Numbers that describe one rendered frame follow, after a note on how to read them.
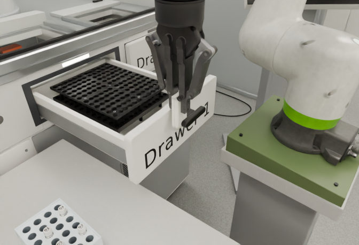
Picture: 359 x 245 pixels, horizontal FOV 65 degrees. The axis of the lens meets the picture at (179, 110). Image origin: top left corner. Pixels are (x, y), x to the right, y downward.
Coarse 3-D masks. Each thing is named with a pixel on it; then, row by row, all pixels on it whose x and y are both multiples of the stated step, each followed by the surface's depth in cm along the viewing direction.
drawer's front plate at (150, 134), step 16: (208, 80) 63; (208, 96) 65; (160, 112) 52; (144, 128) 48; (160, 128) 52; (192, 128) 64; (128, 144) 47; (144, 144) 50; (160, 144) 54; (176, 144) 60; (128, 160) 49; (144, 160) 51; (160, 160) 56; (144, 176) 53
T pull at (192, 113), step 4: (200, 108) 57; (204, 108) 57; (188, 112) 56; (192, 112) 55; (196, 112) 55; (200, 112) 56; (188, 116) 54; (192, 116) 54; (196, 116) 55; (184, 120) 53; (188, 120) 53; (192, 120) 54; (184, 124) 53; (188, 124) 53
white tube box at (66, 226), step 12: (60, 204) 51; (36, 216) 49; (48, 216) 51; (60, 216) 49; (72, 216) 49; (24, 228) 47; (36, 228) 47; (60, 228) 49; (72, 228) 47; (24, 240) 45; (36, 240) 45; (48, 240) 45; (72, 240) 46; (84, 240) 45; (96, 240) 45
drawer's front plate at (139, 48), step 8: (136, 40) 86; (144, 40) 87; (128, 48) 83; (136, 48) 85; (144, 48) 88; (128, 56) 84; (136, 56) 86; (144, 56) 89; (136, 64) 88; (144, 64) 91; (152, 64) 94
